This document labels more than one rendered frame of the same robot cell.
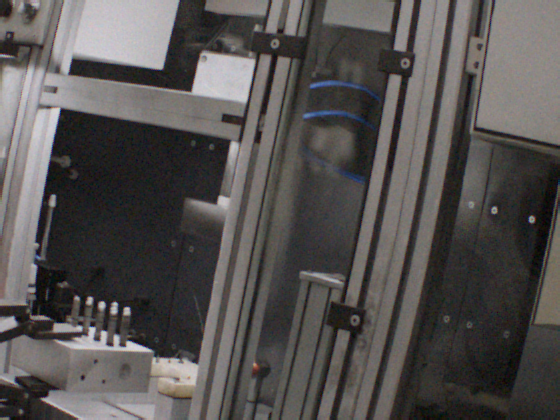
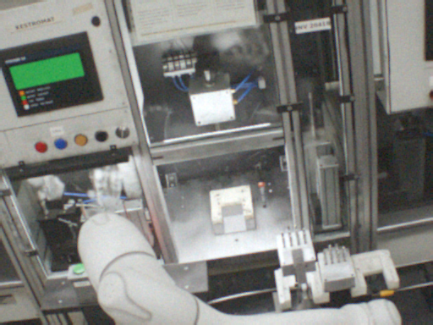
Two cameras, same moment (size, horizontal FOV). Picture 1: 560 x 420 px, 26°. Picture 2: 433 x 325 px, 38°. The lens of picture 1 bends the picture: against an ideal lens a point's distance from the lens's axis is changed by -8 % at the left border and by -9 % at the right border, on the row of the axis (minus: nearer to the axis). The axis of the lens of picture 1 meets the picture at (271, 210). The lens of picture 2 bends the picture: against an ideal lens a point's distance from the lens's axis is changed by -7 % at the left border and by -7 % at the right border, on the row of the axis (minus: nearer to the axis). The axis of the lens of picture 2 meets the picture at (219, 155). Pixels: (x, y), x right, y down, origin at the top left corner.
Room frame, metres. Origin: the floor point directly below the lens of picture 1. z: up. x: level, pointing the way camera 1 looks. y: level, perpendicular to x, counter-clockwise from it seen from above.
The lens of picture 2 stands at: (0.33, 1.07, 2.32)
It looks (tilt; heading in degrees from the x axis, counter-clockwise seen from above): 34 degrees down; 324
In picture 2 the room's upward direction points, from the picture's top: 11 degrees counter-clockwise
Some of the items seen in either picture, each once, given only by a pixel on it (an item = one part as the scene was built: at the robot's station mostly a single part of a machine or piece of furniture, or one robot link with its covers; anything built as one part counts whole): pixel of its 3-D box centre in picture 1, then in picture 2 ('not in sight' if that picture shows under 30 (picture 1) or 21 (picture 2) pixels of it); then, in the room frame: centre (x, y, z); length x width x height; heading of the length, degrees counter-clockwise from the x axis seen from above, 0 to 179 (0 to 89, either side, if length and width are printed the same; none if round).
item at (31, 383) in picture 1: (46, 382); not in sight; (1.28, 0.20, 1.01); 0.07 x 0.03 x 0.01; 141
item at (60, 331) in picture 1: (50, 331); (298, 258); (1.27, 0.20, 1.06); 0.07 x 0.03 x 0.01; 141
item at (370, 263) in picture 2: not in sight; (337, 284); (1.26, 0.06, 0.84); 0.36 x 0.14 x 0.10; 51
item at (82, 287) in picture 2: not in sight; (85, 281); (1.77, 0.62, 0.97); 0.08 x 0.08 x 0.12; 51
